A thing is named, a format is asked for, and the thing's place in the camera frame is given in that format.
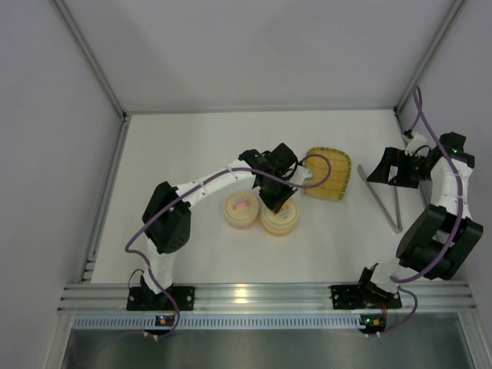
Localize woven bamboo tray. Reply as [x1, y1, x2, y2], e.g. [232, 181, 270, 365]
[304, 147, 351, 201]

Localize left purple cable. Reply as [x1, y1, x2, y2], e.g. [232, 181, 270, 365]
[125, 155, 332, 339]

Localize aluminium front rail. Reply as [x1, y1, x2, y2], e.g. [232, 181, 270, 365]
[57, 281, 477, 314]

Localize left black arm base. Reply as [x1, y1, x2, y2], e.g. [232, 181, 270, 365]
[126, 286, 195, 311]

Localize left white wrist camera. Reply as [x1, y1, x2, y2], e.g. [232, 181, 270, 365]
[290, 165, 314, 189]

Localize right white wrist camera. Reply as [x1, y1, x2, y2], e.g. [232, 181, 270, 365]
[404, 129, 427, 155]

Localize orange bottom bowl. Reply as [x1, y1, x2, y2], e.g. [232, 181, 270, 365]
[262, 223, 296, 237]

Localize metal tongs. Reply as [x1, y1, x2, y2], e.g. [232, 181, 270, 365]
[357, 164, 404, 234]

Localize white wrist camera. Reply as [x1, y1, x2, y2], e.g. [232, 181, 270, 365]
[290, 165, 314, 189]
[404, 129, 427, 155]

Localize cream lid pink label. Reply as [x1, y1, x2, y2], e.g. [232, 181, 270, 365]
[224, 191, 259, 219]

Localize pink bottom bowl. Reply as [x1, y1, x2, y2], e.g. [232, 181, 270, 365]
[226, 215, 258, 230]

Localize cream lid orange label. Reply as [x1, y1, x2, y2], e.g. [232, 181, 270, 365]
[261, 198, 300, 228]

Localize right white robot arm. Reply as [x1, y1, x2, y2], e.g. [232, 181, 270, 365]
[357, 131, 484, 298]

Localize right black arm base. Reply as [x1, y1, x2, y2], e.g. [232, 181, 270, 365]
[330, 284, 402, 310]

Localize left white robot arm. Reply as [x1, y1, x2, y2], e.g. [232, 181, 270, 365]
[141, 143, 309, 295]

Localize slotted cable duct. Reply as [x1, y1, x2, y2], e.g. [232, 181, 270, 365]
[72, 314, 365, 331]

